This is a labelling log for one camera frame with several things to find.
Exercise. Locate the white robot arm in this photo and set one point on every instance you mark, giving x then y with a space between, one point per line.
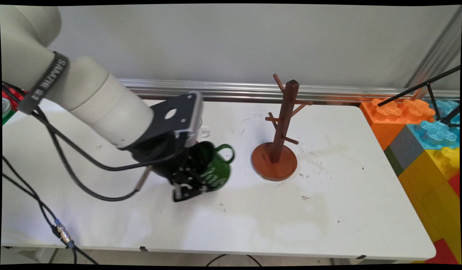
84 93

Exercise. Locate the large red toy block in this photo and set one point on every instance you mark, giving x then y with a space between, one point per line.
443 253

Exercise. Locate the brown wooden mug tree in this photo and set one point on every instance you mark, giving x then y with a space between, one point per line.
279 150

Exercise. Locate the gray giant toy block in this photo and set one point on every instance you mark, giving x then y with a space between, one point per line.
405 148

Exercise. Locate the blue giant toy block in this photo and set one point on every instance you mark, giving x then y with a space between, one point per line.
437 133

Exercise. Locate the aluminium post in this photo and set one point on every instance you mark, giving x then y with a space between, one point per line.
437 52

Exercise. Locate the green enamel mug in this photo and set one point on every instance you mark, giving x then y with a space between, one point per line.
216 172

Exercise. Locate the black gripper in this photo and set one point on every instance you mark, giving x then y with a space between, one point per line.
163 161

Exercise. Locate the black tripod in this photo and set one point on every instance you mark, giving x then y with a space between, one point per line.
429 84

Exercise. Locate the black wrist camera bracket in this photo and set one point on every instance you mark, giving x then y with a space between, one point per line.
174 116

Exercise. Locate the aluminium rail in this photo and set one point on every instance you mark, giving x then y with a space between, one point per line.
253 90

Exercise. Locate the silver metal can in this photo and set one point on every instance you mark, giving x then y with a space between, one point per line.
5 105

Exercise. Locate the small red toy block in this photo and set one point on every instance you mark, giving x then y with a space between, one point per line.
455 184

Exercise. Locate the orange giant toy block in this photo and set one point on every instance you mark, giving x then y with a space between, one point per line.
388 118

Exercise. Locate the red studded toy block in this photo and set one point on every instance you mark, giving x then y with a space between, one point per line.
8 95

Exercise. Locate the yellow giant toy block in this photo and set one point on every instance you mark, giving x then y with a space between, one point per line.
433 195

